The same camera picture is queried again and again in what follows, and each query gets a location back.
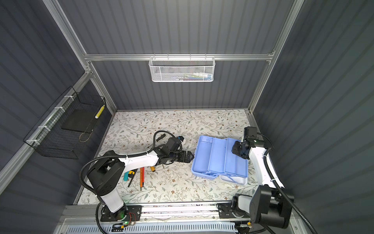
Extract white and blue tool box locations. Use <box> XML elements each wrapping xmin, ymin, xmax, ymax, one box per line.
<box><xmin>191</xmin><ymin>136</ymin><xmax>248</xmax><ymax>186</ymax></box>

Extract black foam pad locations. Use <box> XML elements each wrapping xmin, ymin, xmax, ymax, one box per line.
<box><xmin>61</xmin><ymin>110</ymin><xmax>98</xmax><ymax>133</ymax></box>

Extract white vented cable duct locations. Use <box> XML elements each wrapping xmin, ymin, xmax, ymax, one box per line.
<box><xmin>64</xmin><ymin>223</ymin><xmax>239</xmax><ymax>234</ymax></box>

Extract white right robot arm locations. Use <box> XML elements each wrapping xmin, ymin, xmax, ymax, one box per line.
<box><xmin>231</xmin><ymin>126</ymin><xmax>317</xmax><ymax>234</ymax></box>

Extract black wire basket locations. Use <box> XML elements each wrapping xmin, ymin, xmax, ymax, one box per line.
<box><xmin>23</xmin><ymin>89</ymin><xmax>106</xmax><ymax>160</ymax></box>

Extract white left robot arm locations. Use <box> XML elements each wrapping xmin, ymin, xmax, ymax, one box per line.
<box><xmin>79</xmin><ymin>130</ymin><xmax>194</xmax><ymax>214</ymax></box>

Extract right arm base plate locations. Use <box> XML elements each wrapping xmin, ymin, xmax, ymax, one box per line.
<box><xmin>216</xmin><ymin>203</ymin><xmax>250</xmax><ymax>219</ymax></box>

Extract white wire mesh basket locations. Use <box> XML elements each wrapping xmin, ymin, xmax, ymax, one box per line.
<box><xmin>149</xmin><ymin>57</ymin><xmax>216</xmax><ymax>82</ymax></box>

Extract black yellow wire stripper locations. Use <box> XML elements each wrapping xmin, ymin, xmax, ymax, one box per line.
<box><xmin>128</xmin><ymin>169</ymin><xmax>137</xmax><ymax>187</ymax></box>

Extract yellow marker pen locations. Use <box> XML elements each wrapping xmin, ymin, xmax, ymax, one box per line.
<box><xmin>94</xmin><ymin>104</ymin><xmax>105</xmax><ymax>119</ymax></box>

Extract floral table mat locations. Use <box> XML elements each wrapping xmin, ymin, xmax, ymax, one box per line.
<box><xmin>99</xmin><ymin>109</ymin><xmax>258</xmax><ymax>203</ymax></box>

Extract teal handled tool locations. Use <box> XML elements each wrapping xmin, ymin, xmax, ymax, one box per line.
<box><xmin>123</xmin><ymin>172</ymin><xmax>129</xmax><ymax>181</ymax></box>

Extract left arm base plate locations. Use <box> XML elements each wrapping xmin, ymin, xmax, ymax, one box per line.
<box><xmin>99</xmin><ymin>205</ymin><xmax>143</xmax><ymax>222</ymax></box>

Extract red handled pliers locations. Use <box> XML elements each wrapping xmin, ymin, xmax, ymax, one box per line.
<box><xmin>140</xmin><ymin>167</ymin><xmax>145</xmax><ymax>191</ymax></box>

